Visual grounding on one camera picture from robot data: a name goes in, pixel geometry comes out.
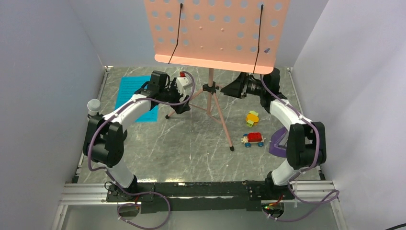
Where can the orange yellow toy block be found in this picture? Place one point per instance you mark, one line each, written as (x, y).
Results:
(252, 119)

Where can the grey microphone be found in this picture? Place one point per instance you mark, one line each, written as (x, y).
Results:
(94, 107)

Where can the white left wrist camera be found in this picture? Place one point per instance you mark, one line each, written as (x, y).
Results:
(183, 82)

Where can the red wooden toy car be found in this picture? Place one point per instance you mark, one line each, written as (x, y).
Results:
(253, 138)

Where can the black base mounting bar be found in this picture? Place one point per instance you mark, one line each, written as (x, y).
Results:
(246, 195)

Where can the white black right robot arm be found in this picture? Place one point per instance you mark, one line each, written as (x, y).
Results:
(306, 141)

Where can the blue sheet music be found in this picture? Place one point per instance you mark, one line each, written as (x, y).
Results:
(127, 87)

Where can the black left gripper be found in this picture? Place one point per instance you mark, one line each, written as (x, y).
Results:
(180, 108)

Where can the aluminium frame rail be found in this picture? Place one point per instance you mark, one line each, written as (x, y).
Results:
(305, 192)

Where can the pink music stand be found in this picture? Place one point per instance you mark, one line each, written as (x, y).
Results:
(236, 35)

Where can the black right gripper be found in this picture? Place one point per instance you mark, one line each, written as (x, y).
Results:
(238, 88)

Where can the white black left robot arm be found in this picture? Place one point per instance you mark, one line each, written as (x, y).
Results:
(104, 139)

